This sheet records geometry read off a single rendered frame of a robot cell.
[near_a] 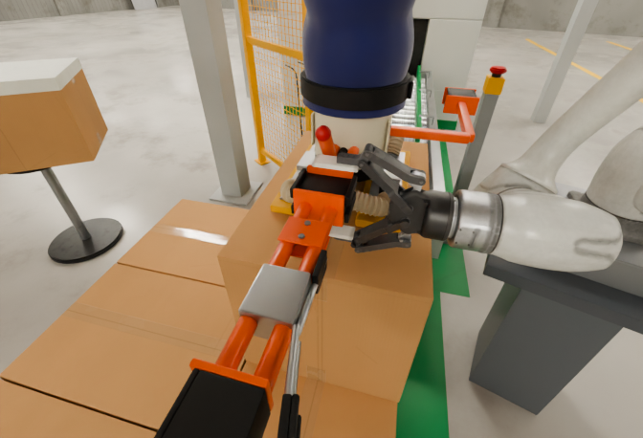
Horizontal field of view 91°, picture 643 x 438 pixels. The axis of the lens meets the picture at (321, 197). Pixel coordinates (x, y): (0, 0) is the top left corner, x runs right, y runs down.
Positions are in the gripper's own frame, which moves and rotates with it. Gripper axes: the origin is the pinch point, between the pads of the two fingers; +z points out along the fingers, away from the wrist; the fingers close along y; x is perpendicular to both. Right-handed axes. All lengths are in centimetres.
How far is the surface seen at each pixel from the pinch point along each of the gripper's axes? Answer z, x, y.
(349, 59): -0.9, 15.2, -18.2
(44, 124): 143, 55, 25
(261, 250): 11.6, -1.8, 13.7
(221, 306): 34, 8, 54
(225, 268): 18.0, -5.3, 16.9
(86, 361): 60, -16, 54
